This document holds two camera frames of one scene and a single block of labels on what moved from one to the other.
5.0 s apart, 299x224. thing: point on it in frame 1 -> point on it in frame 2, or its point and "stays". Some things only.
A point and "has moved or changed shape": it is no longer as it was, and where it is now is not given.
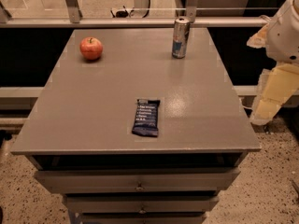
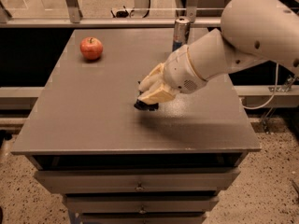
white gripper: [285, 36] -> [180, 71]
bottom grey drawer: [141, 217] stays
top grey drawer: [140, 180] stays
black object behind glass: [121, 13] stays
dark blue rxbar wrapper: [146, 119] has moved or changed shape
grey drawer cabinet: [131, 134] stays
